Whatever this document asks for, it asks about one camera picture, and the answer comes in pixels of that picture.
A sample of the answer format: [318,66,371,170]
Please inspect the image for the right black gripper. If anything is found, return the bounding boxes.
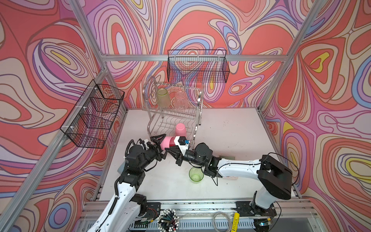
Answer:
[164,145,205,167]

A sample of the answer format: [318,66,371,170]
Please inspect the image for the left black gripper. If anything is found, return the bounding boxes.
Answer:
[137,134,167,173]

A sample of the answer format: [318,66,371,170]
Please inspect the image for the opaque pink cup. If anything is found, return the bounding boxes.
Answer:
[160,136,176,150]
[175,123,187,137]

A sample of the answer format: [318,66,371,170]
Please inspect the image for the green translucent cup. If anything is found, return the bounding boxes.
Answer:
[188,167,204,183]
[157,88,171,108]

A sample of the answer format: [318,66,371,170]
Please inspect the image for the clear pink cup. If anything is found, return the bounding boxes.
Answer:
[174,91,188,111]

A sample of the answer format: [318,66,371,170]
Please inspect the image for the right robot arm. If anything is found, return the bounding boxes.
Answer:
[161,143,292,216]

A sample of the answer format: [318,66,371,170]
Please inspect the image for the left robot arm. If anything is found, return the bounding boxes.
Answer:
[89,134,166,232]

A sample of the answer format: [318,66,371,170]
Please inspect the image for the steel two-tier dish rack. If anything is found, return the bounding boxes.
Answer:
[142,77,203,145]

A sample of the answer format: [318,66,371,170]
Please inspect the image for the pink calculator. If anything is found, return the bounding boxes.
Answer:
[220,155,238,180]

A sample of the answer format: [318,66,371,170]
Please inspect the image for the yellow marker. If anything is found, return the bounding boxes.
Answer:
[231,212,240,232]

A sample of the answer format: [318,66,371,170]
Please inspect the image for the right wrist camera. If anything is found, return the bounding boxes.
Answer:
[174,136,190,155]

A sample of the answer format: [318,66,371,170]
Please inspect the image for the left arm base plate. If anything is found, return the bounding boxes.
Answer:
[124,201,161,218]

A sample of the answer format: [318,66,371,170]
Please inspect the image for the black wire basket left wall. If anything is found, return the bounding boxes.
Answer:
[60,80,125,149]

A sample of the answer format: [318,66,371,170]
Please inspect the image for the black wire basket wall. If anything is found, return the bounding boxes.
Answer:
[167,48,230,84]
[60,80,125,149]

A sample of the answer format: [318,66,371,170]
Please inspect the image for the bundle of coloured cables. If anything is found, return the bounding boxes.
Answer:
[157,208,180,232]

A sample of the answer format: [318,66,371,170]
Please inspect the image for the grey coiled cable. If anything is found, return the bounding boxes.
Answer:
[212,211,232,232]

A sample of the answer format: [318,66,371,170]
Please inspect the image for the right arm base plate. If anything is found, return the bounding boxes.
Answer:
[234,201,277,218]

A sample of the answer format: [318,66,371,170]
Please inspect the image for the black wire basket back wall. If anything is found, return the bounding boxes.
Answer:
[167,48,230,84]

